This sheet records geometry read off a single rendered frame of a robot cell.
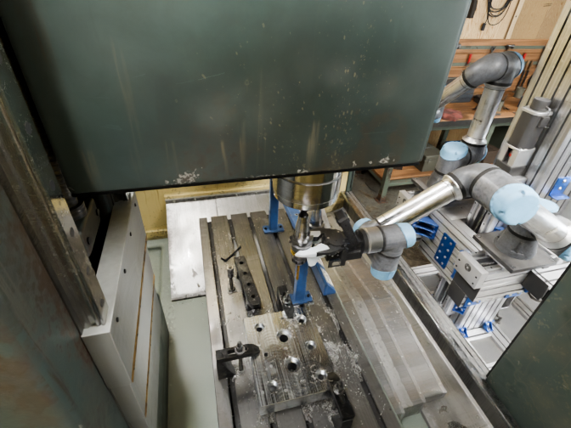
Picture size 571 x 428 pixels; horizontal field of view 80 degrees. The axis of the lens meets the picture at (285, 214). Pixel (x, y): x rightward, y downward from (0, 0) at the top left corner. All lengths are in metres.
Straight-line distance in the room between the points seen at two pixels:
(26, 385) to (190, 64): 0.49
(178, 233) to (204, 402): 0.85
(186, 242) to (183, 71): 1.40
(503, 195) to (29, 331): 1.08
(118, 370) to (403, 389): 1.01
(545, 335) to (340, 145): 0.85
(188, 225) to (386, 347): 1.14
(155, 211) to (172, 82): 1.53
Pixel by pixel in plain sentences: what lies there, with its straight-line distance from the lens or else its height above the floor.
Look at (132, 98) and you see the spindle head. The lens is 0.56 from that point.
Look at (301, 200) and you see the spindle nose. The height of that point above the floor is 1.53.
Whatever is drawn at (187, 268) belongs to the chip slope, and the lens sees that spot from 1.80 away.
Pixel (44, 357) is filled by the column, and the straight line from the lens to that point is 0.59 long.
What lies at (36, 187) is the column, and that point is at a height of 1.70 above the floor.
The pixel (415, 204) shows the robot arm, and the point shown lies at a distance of 1.18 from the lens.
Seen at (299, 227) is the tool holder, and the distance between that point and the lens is 0.86.
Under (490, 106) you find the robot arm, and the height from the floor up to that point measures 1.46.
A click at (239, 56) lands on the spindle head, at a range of 0.54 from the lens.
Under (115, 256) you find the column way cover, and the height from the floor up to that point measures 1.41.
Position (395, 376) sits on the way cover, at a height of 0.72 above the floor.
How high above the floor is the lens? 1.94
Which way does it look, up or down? 36 degrees down
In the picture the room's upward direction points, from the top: 3 degrees clockwise
